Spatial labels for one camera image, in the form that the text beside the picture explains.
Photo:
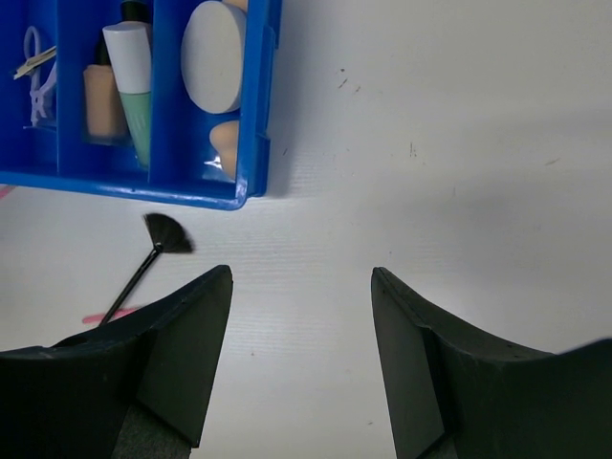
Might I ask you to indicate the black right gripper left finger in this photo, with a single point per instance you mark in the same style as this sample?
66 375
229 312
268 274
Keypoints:
137 387

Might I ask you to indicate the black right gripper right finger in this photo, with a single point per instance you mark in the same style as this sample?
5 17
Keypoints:
456 391

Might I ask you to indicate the black fan brush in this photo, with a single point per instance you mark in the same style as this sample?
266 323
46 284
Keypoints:
167 236

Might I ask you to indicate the beige makeup sponge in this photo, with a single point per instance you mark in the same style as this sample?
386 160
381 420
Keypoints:
242 5
224 140

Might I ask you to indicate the beige square foundation bottle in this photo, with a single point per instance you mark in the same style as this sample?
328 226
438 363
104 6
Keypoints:
104 116

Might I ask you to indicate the purple eyelash curler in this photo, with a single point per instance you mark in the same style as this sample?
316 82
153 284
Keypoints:
42 83

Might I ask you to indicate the green bottle white cap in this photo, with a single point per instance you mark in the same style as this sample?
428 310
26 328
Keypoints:
129 49

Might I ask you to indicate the silver hair clip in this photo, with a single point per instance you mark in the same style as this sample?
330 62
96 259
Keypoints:
34 62

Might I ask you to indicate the BB cream bottle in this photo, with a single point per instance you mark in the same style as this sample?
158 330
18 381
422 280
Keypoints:
135 11

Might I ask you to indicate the blue plastic organizer bin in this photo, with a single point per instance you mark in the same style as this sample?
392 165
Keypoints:
184 168

